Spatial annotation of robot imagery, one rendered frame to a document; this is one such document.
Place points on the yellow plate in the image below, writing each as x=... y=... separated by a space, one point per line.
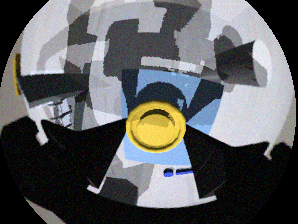
x=155 y=126

